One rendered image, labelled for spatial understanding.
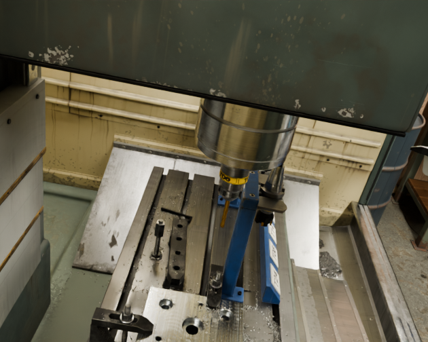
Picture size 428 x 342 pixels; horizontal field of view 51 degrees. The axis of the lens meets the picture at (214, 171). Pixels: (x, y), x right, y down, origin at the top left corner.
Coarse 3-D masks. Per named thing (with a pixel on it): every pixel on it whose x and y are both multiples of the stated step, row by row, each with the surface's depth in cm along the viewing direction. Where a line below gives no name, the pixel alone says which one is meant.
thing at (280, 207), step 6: (264, 198) 109; (270, 198) 110; (258, 204) 106; (264, 204) 107; (270, 204) 107; (276, 204) 108; (282, 204) 108; (270, 210) 106; (276, 210) 106; (282, 210) 106
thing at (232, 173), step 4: (224, 168) 76; (228, 168) 75; (224, 172) 76; (228, 172) 76; (232, 172) 75; (236, 172) 75; (240, 172) 75; (244, 172) 76; (248, 172) 77; (232, 176) 76; (236, 176) 76; (240, 176) 76; (244, 176) 76; (224, 180) 77; (232, 184) 76
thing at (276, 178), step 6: (276, 168) 108; (282, 168) 108; (270, 174) 110; (276, 174) 108; (282, 174) 109; (270, 180) 110; (276, 180) 109; (282, 180) 110; (264, 186) 112; (270, 186) 110; (276, 186) 110; (282, 186) 111; (276, 192) 110
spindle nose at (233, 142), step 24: (216, 120) 67; (240, 120) 65; (264, 120) 65; (288, 120) 66; (216, 144) 68; (240, 144) 67; (264, 144) 67; (288, 144) 70; (240, 168) 69; (264, 168) 70
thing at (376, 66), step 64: (0, 0) 54; (64, 0) 54; (128, 0) 53; (192, 0) 53; (256, 0) 52; (320, 0) 52; (384, 0) 51; (64, 64) 58; (128, 64) 57; (192, 64) 57; (256, 64) 56; (320, 64) 55; (384, 64) 55; (384, 128) 59
